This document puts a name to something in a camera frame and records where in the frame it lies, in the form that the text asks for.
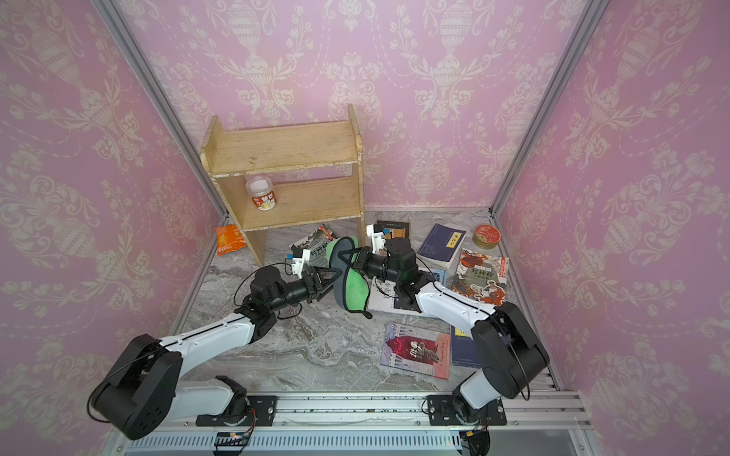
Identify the grey-green illustrated Chinese book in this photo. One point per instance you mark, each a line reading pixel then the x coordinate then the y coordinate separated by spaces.
pixel 316 243

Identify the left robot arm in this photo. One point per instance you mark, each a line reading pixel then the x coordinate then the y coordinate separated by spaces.
pixel 145 386

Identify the red illustrated Chinese book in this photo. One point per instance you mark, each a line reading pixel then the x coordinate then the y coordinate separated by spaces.
pixel 482 277

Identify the black and tan book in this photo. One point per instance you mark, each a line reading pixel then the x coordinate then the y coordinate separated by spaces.
pixel 395 230

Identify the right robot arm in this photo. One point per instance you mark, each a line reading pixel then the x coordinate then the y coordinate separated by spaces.
pixel 509 352

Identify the dark purple book yellow label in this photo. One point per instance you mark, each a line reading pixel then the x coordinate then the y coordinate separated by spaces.
pixel 441 245

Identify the green cloth with black trim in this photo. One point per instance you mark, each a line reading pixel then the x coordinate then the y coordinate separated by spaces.
pixel 351 289

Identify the red round tin can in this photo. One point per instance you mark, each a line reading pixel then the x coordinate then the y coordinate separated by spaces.
pixel 486 236

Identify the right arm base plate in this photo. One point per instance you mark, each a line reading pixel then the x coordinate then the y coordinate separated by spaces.
pixel 446 410

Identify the orange snack packet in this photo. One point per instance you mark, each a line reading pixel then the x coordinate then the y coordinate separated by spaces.
pixel 229 239

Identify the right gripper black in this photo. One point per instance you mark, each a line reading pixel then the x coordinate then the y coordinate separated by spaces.
pixel 366 260

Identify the pink Hamlet book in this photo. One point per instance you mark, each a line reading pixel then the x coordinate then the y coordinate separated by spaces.
pixel 417 350

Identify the white plastic jar red label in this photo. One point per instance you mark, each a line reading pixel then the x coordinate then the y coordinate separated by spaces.
pixel 261 192

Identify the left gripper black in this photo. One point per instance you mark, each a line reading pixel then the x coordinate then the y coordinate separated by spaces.
pixel 313 285

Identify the dark blue book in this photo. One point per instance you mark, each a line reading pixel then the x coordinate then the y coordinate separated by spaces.
pixel 463 350

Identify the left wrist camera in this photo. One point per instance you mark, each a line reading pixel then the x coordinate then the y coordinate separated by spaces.
pixel 299 261

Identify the white book blue swirl cover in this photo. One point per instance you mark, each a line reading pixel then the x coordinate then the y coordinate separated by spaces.
pixel 384 299

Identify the wooden two-tier shelf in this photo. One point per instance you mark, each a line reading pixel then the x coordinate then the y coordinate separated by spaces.
pixel 229 157

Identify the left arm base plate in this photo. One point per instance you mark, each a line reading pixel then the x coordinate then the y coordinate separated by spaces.
pixel 258 411

